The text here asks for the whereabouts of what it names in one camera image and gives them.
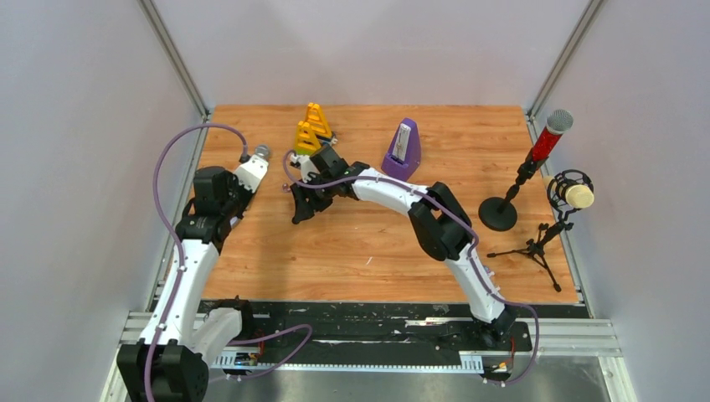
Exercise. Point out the silver glitter microphone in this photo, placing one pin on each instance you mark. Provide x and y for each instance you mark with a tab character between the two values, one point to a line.
263	151

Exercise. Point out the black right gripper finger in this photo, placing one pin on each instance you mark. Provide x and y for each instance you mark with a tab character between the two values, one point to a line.
320	199
303	208

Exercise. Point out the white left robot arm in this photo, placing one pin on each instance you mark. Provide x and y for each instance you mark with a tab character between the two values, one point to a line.
171	359

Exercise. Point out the beige microphone in shock mount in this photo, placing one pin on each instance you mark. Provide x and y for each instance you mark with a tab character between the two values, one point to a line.
568	192

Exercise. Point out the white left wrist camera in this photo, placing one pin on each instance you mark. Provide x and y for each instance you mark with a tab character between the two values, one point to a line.
251	173

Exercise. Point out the yellow toy block on car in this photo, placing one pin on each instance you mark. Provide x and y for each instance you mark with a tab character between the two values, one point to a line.
319	124

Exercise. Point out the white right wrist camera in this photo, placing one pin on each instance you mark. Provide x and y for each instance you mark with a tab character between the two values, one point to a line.
305	166

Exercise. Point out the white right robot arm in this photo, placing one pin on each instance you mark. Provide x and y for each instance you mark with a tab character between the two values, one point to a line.
441	226

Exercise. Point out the red microphone on stand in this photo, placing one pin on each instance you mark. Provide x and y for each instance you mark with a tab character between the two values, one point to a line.
499	214

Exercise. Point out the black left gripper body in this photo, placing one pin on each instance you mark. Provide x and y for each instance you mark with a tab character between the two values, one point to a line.
238	198

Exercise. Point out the yellow toy block tower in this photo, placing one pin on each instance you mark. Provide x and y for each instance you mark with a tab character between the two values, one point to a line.
306	140

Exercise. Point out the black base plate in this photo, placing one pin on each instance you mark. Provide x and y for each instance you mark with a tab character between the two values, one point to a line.
385	333

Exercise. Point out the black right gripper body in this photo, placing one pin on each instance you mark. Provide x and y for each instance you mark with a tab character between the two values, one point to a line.
319	182

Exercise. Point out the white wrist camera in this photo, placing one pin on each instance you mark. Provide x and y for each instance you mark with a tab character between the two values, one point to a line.
305	166
251	173

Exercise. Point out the purple metronome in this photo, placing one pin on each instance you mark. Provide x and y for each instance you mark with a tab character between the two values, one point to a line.
403	156

